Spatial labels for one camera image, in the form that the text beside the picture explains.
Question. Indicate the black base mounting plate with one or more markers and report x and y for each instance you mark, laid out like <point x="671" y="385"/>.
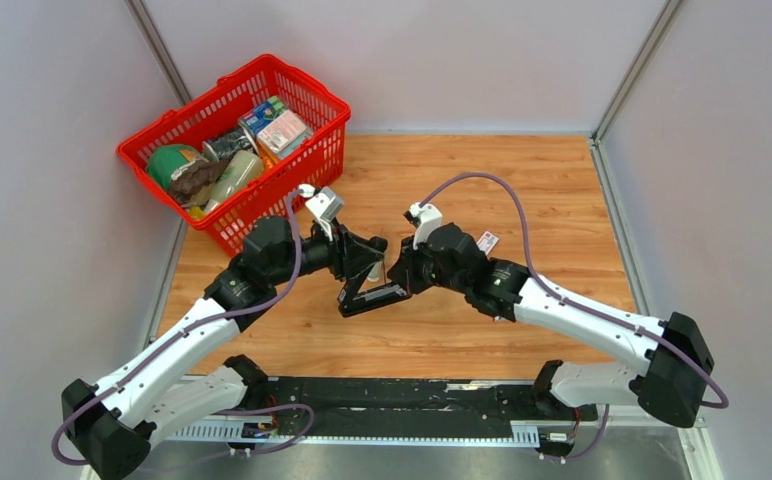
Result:
<point x="407" y="408"/>

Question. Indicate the green round package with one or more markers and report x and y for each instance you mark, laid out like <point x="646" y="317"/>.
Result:
<point x="168" y="162"/>

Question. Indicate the small red white staple box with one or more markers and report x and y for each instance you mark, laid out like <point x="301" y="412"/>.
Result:
<point x="487" y="242"/>

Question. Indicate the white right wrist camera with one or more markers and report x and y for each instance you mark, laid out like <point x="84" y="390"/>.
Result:
<point x="425" y="218"/>

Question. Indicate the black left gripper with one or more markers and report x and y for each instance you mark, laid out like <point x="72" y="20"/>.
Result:
<point x="352" y="253"/>

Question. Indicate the pink white carton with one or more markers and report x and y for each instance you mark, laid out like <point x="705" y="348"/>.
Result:
<point x="284" y="135"/>

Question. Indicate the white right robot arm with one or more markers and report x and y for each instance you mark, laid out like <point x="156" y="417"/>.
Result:
<point x="660" y="365"/>

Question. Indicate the blue green box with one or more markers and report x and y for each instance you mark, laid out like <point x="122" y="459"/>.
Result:
<point x="262" y="115"/>

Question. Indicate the brown crumpled bag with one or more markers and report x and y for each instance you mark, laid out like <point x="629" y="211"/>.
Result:
<point x="188" y="181"/>

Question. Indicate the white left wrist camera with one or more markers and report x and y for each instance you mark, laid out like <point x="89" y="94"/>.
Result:
<point x="324" y="204"/>

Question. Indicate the red plastic shopping basket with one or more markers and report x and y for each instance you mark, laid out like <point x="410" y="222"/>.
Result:
<point x="319" y="161"/>

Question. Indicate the dark patterned can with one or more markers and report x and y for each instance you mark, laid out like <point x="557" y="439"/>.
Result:
<point x="225" y="146"/>

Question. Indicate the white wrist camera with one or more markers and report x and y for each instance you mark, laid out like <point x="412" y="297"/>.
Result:
<point x="425" y="218"/>
<point x="324" y="204"/>

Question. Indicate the pale green bottle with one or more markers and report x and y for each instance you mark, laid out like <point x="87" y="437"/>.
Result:
<point x="243" y="168"/>

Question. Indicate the black stapler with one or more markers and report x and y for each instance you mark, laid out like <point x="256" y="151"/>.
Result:
<point x="379" y="297"/>

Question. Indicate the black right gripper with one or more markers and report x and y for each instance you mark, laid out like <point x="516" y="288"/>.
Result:
<point x="403" y="271"/>

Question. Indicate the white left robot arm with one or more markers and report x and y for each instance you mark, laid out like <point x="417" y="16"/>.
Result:
<point x="115" y="421"/>

